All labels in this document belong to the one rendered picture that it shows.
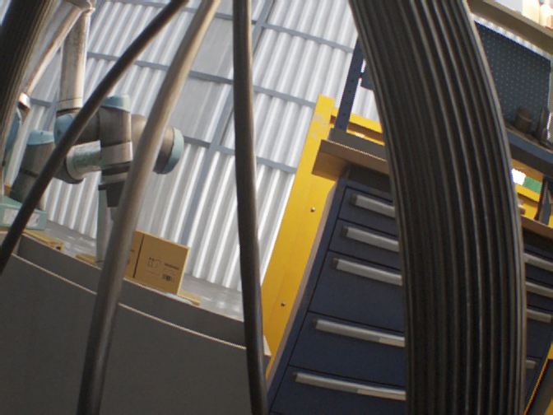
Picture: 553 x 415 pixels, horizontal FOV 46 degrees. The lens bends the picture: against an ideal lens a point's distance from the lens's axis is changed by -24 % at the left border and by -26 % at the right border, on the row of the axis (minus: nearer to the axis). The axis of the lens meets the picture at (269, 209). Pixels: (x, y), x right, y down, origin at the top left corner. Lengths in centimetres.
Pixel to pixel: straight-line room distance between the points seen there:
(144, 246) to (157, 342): 567
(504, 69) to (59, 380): 191
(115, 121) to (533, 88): 150
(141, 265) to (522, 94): 477
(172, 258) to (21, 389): 565
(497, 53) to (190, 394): 181
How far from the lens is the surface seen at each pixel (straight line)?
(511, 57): 254
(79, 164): 216
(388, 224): 182
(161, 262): 666
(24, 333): 106
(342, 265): 178
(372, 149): 204
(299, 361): 182
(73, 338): 103
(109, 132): 162
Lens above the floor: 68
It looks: 3 degrees up
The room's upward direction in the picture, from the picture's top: 17 degrees clockwise
